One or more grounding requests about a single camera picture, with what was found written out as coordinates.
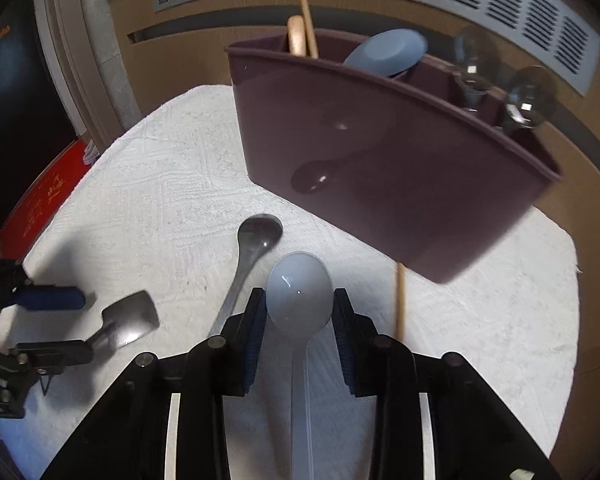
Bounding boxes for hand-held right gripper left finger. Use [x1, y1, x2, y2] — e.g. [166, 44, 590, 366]
[40, 287, 268, 480]

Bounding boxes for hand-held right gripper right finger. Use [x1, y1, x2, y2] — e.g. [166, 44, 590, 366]
[331, 287, 563, 480]

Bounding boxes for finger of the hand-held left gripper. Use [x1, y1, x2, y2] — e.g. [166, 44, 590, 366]
[15, 339, 96, 368]
[10, 282, 87, 313]

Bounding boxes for white plastic spoon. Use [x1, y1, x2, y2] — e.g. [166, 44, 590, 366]
[266, 251, 333, 480]

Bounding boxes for square-headed metal spoon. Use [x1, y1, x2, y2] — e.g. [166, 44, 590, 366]
[87, 290, 161, 353]

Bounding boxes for purple utensil holder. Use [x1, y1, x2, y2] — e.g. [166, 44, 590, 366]
[226, 30, 563, 285]

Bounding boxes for wooden chopstick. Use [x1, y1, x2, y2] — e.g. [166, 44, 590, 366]
[395, 261, 407, 339]
[297, 0, 321, 59]

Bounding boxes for round metal spoon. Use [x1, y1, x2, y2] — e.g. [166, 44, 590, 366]
[207, 213, 284, 338]

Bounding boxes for white towel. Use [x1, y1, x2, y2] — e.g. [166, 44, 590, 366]
[0, 85, 581, 480]

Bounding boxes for wooden radiator cover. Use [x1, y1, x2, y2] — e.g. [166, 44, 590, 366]
[97, 0, 600, 480]

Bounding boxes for light blue spoon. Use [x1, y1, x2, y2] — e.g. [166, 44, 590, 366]
[342, 28, 428, 80]

